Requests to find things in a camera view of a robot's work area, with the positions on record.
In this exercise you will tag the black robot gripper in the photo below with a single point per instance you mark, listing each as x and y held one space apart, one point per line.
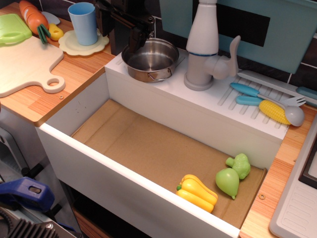
132 14

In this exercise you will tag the small stainless steel pot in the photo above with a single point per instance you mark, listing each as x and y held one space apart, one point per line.
154 62

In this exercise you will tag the white toy sink basin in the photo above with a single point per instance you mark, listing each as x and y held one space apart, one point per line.
211 117

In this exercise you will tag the light blue plastic cup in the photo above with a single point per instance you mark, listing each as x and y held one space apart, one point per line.
83 18

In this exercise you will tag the white toy faucet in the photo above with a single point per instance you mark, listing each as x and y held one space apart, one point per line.
204 63

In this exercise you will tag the pale yellow flower plate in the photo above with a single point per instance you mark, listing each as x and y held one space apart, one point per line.
69 44

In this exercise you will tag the orange toy carrot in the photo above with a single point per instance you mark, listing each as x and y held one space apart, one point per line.
35 20

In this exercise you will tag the wooden cutting board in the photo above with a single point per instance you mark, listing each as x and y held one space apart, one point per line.
30 63

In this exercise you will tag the brown cardboard sheet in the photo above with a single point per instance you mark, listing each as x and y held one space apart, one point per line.
165 156

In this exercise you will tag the green plastic cutting board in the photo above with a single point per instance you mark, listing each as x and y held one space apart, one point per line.
13 30

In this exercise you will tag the teal toy backboard panel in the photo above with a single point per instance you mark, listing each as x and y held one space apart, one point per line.
275 33

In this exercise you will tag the yellow toy corn cob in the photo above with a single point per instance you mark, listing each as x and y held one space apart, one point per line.
274 112

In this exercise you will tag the green toy broccoli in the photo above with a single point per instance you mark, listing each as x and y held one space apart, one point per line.
240 164

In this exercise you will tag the yellow toy bell pepper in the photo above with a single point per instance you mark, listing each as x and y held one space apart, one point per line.
194 191

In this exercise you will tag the green toy pear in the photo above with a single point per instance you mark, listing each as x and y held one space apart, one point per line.
227 180

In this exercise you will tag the blue clamp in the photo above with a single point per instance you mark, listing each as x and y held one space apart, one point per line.
28 193

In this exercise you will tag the white toy stove top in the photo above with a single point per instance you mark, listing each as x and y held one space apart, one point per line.
296 212

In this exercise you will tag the toy knife yellow handle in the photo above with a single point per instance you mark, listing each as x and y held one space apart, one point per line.
53 21

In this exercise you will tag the grey fork blue handle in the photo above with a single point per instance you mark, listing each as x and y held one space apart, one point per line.
255 101

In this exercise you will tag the grey spoon blue handle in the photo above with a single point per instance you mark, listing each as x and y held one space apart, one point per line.
293 113

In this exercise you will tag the grey metal mount base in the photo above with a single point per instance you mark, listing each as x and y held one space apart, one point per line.
14 224

